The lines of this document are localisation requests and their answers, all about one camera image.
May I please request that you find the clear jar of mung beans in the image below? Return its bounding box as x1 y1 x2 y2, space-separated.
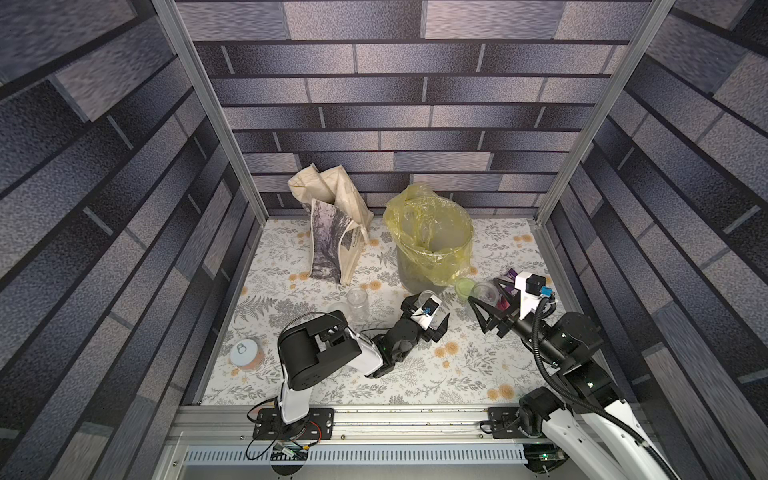
469 282 500 307

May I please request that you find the small clear bean jar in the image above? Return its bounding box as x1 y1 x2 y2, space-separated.
346 287 370 324

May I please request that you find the yellow plastic trash bag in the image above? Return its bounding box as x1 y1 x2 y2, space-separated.
383 184 474 288

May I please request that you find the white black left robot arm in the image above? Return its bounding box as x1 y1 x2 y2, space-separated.
247 291 450 441

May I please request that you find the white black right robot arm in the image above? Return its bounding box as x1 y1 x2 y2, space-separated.
468 272 678 479

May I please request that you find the purple packet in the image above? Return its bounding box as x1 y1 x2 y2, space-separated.
497 268 519 310

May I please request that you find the grey trash bin base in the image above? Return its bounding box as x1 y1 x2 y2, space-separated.
396 248 446 294

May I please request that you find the green circuit board right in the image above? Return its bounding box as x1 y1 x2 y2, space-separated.
524 444 569 475

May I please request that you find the green circuit board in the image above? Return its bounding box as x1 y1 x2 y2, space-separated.
270 443 308 462
524 444 569 475

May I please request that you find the beige printed tote bag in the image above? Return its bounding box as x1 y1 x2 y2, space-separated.
288 165 374 285

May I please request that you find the white round lid with symbol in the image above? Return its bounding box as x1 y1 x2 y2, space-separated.
229 338 265 371

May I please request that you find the green circuit board left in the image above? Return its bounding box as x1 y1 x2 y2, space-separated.
270 443 308 462

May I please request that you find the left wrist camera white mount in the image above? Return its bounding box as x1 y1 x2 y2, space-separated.
411 290 442 330

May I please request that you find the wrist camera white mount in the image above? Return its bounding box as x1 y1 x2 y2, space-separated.
514 272 555 320
411 290 442 330

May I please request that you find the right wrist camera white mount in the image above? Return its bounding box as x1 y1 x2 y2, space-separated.
514 272 555 320

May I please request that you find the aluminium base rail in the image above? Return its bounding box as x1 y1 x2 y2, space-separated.
164 405 552 468

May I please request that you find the aluminium frame post right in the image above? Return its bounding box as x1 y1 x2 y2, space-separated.
535 0 675 228

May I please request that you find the aluminium frame post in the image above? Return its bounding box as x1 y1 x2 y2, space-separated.
151 0 268 226
535 0 675 228

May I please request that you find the aluminium frame post left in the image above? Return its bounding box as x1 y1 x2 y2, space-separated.
151 0 268 226

